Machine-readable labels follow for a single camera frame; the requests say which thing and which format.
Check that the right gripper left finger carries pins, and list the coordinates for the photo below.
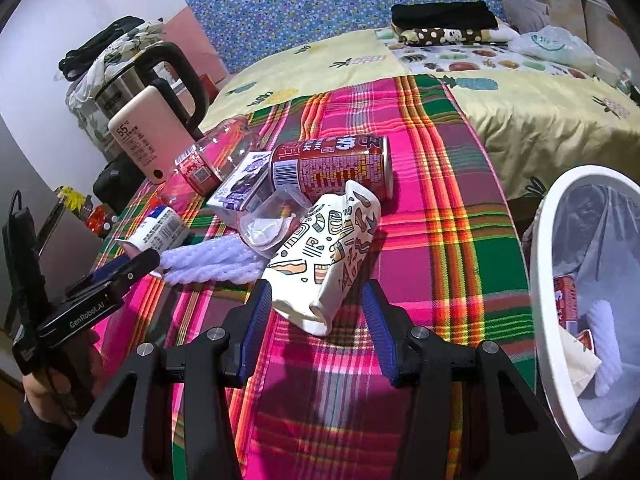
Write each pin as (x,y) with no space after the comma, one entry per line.
(223,358)

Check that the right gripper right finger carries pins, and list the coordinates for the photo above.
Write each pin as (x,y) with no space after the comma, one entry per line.
(414,358)

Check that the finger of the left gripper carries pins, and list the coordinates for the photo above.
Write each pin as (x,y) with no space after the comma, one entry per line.
(98,275)
(135,269)

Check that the purple milk carton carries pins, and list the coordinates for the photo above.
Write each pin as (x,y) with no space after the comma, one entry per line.
(246,188)

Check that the white paper bag green print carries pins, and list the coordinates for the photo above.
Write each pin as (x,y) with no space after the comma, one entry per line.
(582,363)

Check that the white foam fruit net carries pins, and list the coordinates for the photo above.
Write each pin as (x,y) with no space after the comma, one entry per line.
(601,322)

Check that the white round trash bin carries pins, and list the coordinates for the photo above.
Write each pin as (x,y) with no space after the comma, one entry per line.
(593,452)

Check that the left human hand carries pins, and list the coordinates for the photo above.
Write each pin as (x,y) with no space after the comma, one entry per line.
(48,391)

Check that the grey refrigerator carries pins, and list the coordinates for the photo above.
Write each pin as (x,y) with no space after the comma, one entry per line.
(71,249)

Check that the white blue small carton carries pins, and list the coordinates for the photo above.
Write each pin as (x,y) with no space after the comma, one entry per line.
(162,229)

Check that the black pouch beside kettle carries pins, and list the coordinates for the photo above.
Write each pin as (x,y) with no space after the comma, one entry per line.
(118,182)

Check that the patterned paper cup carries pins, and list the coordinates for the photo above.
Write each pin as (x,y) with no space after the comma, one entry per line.
(317,265)

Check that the clear plastic bottle red label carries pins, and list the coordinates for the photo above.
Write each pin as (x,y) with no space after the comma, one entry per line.
(200,169)

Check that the clear plastic cup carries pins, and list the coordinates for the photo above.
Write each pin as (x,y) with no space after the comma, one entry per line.
(274,220)

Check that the pink white electric kettle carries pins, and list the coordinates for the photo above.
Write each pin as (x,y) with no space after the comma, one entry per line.
(145,115)

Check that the red can in bin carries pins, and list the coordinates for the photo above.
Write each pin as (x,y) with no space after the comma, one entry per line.
(566,303)

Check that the pineapple print fabric pile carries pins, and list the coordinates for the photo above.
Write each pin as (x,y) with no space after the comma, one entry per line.
(110,59)

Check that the red drink can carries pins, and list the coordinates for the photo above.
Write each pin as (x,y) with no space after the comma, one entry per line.
(318,166)

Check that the grey plastic bin liner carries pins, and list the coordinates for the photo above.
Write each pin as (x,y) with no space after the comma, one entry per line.
(596,243)

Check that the black bag on pile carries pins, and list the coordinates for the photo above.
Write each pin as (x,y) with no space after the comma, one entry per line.
(76,62)

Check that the yellow pineapple bed sheet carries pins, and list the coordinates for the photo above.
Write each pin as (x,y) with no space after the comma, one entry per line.
(533,125)

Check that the fruit print white cloth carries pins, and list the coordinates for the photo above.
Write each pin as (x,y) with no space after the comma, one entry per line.
(464,57)

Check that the brown polka dot pillow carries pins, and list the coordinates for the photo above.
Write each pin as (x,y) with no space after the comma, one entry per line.
(437,36)

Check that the white plastic bag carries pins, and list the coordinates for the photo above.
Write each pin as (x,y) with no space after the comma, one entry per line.
(557,45)

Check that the small green white bottle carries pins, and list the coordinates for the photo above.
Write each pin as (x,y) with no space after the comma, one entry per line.
(625,85)

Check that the black folded clothing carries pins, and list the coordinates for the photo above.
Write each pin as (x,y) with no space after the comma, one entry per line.
(452,15)

